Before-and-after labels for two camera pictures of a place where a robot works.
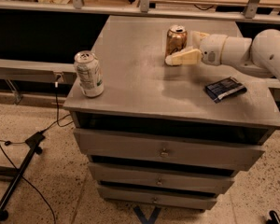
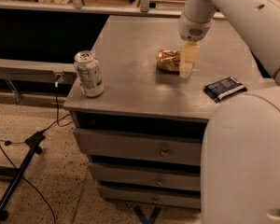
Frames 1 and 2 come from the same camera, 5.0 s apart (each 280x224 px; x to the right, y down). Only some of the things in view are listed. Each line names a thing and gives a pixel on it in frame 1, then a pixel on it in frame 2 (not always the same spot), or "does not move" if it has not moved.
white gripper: [212, 49] → [193, 29]
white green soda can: [90, 75] does not move
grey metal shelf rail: [77, 4] does not move
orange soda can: [175, 39] → [168, 60]
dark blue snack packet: [223, 89] does not move
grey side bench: [14, 69] does not move
